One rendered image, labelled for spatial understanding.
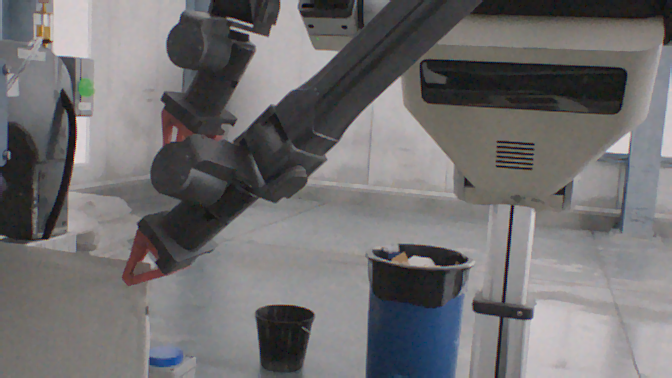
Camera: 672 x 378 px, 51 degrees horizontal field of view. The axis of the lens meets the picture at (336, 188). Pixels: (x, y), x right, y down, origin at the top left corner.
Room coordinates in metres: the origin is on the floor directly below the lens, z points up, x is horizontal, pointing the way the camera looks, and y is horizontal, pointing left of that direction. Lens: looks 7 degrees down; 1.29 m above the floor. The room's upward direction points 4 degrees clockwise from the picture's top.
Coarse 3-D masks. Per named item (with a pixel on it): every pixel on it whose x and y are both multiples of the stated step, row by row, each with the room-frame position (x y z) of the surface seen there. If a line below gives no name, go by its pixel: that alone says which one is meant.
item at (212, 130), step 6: (186, 126) 0.93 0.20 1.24; (192, 126) 0.92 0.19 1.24; (198, 126) 0.92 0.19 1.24; (204, 126) 0.93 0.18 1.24; (210, 126) 0.94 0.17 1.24; (216, 126) 0.96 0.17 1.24; (180, 132) 0.99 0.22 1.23; (192, 132) 0.92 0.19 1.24; (198, 132) 0.93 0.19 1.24; (204, 132) 0.94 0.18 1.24; (210, 132) 0.95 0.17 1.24; (216, 132) 0.96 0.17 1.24; (222, 132) 0.98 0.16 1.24; (180, 138) 0.99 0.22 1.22; (216, 138) 0.97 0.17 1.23
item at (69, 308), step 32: (0, 256) 0.88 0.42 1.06; (32, 256) 0.86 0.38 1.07; (64, 256) 0.85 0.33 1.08; (96, 256) 0.84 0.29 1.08; (0, 288) 0.88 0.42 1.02; (32, 288) 0.86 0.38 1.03; (64, 288) 0.85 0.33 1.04; (96, 288) 0.84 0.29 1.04; (128, 288) 0.83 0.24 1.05; (0, 320) 0.88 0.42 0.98; (32, 320) 0.86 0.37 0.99; (64, 320) 0.85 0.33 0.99; (96, 320) 0.84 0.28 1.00; (128, 320) 0.83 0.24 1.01; (0, 352) 0.88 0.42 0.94; (32, 352) 0.86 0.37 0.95; (64, 352) 0.85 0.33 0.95; (96, 352) 0.84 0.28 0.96; (128, 352) 0.83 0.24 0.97
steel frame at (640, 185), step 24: (24, 0) 6.34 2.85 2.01; (48, 0) 6.32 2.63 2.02; (192, 0) 9.41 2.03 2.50; (24, 24) 6.34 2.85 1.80; (48, 48) 6.33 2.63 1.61; (192, 72) 9.45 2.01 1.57; (648, 120) 7.64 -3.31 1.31; (648, 144) 7.63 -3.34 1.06; (648, 168) 7.63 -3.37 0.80; (624, 192) 8.05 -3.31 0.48; (648, 192) 7.62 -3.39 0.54; (624, 216) 7.68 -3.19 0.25; (648, 216) 7.61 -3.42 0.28; (648, 240) 7.56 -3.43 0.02
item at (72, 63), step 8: (64, 56) 1.05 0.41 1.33; (72, 56) 1.05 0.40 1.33; (72, 64) 1.05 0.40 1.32; (88, 64) 1.08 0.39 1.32; (72, 72) 1.05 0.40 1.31; (88, 72) 1.08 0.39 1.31; (72, 80) 1.05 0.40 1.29; (72, 88) 1.05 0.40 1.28; (80, 112) 1.06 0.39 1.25; (88, 112) 1.08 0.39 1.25
